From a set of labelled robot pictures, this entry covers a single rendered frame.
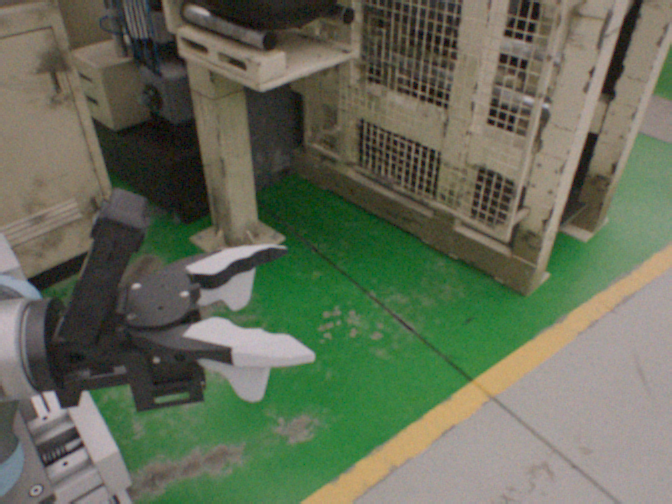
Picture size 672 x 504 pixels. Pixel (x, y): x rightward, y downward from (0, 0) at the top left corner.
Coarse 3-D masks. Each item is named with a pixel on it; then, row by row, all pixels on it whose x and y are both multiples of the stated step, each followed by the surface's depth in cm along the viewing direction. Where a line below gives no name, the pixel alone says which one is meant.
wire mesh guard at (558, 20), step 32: (352, 0) 176; (448, 0) 154; (544, 0) 135; (384, 32) 173; (416, 32) 165; (448, 64) 162; (544, 64) 142; (352, 96) 195; (480, 96) 159; (544, 96) 147; (352, 128) 202; (416, 128) 182; (448, 128) 172; (416, 192) 194; (480, 192) 175; (480, 224) 180
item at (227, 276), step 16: (224, 256) 50; (240, 256) 49; (256, 256) 50; (272, 256) 51; (192, 272) 48; (208, 272) 47; (224, 272) 48; (240, 272) 50; (208, 288) 48; (224, 288) 50; (240, 288) 52; (208, 304) 50; (240, 304) 53
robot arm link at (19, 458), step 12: (0, 408) 50; (12, 408) 51; (0, 420) 49; (12, 420) 51; (0, 432) 49; (12, 432) 51; (0, 444) 49; (12, 444) 51; (0, 456) 49; (12, 456) 50; (0, 468) 49; (12, 468) 51; (0, 480) 49; (12, 480) 51; (0, 492) 50
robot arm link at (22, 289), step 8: (0, 280) 59; (8, 280) 60; (16, 280) 60; (0, 288) 57; (8, 288) 59; (16, 288) 59; (24, 288) 60; (32, 288) 61; (0, 296) 56; (8, 296) 57; (16, 296) 59; (24, 296) 59; (32, 296) 61
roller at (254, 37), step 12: (192, 12) 154; (204, 12) 152; (216, 12) 151; (204, 24) 152; (216, 24) 149; (228, 24) 146; (240, 24) 144; (240, 36) 144; (252, 36) 141; (264, 36) 138; (276, 36) 140; (264, 48) 140
